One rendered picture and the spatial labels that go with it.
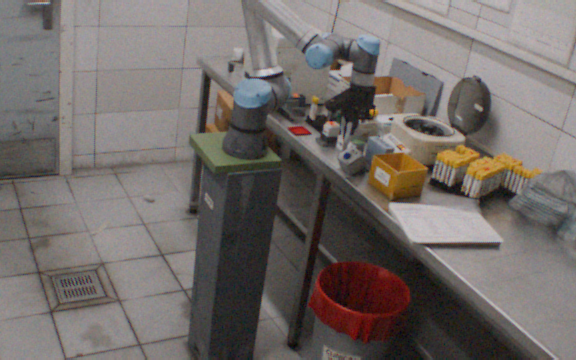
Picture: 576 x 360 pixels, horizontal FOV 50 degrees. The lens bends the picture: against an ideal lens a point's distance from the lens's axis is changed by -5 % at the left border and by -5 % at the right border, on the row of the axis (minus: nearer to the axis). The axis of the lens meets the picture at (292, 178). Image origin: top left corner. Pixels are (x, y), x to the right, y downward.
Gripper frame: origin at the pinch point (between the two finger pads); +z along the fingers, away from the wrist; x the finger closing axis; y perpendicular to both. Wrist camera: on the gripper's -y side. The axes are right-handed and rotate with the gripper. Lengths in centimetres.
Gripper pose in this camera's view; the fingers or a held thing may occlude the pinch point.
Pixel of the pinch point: (344, 141)
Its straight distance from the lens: 213.3
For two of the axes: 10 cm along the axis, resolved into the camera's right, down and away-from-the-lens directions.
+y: 8.8, -0.8, 4.7
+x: -4.6, -4.5, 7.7
